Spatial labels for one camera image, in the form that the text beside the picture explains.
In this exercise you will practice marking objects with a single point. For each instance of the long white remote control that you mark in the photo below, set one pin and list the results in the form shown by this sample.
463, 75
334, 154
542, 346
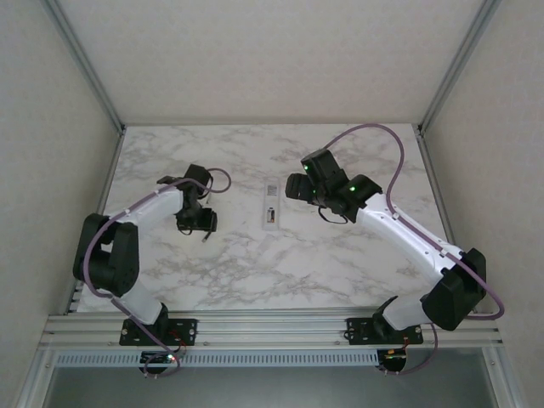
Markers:
272, 202

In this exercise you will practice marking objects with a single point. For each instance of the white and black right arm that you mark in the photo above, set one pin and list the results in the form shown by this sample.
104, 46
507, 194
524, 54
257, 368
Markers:
404, 231

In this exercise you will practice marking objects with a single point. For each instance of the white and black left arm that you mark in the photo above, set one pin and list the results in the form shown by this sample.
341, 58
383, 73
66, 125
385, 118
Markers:
144, 206

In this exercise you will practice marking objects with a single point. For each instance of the black controller board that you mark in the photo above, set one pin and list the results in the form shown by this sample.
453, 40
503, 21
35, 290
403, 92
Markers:
393, 361
155, 369

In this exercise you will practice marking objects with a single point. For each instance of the aluminium side rail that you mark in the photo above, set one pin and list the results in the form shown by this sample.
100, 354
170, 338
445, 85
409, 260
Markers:
107, 170
434, 170

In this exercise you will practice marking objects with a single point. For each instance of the aluminium frame post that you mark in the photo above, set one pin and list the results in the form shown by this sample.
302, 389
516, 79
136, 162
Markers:
92, 72
457, 64

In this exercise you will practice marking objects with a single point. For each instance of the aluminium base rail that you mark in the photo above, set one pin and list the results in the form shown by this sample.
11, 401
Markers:
276, 329

